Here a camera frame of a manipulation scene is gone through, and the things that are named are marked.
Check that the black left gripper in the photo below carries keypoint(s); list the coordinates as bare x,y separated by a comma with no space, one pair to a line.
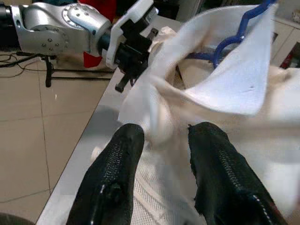
131,54

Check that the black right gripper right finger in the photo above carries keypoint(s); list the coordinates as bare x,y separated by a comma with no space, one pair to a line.
225,182

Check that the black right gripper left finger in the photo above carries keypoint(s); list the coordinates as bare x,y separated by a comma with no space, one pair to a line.
107,187

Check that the white polo shirt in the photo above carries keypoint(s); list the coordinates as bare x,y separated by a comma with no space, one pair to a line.
234,77

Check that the blue plastic hanger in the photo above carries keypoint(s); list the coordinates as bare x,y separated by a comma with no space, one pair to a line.
243,23

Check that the red polo shirt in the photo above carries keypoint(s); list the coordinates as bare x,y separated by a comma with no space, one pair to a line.
92,59

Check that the white glass door cabinet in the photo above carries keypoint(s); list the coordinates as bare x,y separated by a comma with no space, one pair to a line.
284,35

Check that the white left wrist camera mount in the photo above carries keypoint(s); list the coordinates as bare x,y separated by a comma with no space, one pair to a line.
112,51

